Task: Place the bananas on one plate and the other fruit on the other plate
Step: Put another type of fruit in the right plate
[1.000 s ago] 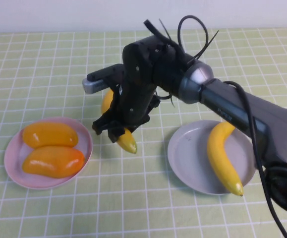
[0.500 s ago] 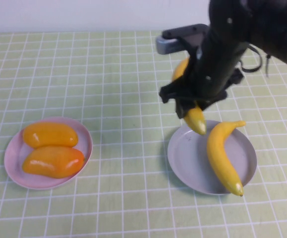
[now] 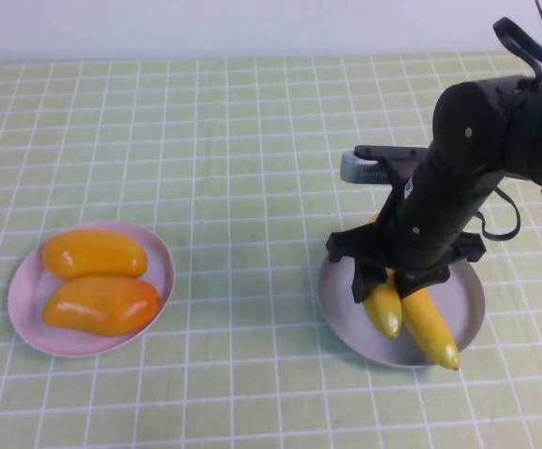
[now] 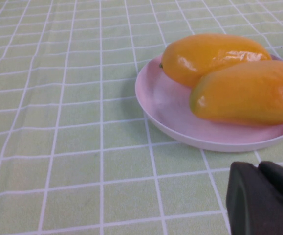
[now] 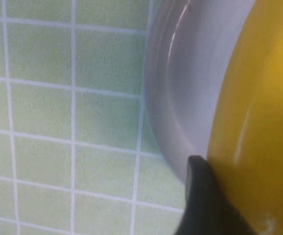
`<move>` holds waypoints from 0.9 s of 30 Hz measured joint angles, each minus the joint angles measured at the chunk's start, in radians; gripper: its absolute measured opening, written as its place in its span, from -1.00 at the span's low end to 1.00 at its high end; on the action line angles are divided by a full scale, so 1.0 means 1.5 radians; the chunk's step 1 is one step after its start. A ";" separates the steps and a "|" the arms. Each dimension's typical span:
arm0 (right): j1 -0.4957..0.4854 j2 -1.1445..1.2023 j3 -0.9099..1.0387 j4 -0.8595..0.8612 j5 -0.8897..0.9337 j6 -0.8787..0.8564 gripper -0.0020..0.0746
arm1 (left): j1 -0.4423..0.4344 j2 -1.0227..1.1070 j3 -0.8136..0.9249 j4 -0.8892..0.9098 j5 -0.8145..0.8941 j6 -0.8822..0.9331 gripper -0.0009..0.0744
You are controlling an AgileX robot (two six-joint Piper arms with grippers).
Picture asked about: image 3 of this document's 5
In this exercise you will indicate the orange tinted mango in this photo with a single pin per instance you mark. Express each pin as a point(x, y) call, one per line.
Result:
point(102, 306)

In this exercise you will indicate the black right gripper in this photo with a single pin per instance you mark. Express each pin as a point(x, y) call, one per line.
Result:
point(429, 220)

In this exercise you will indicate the yellow mango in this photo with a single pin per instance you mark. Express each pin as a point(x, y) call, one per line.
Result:
point(92, 255)

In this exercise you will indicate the grey round plate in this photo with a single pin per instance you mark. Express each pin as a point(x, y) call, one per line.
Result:
point(462, 304)

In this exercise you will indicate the pink round plate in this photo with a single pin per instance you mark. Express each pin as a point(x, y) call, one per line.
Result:
point(27, 299)

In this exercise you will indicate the yellow banana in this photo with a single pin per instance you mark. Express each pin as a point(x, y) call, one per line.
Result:
point(385, 308)
point(429, 327)

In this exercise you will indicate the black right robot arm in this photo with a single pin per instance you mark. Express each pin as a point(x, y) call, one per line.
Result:
point(532, 135)

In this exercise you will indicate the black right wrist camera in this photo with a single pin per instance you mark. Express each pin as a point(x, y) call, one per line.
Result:
point(369, 163)

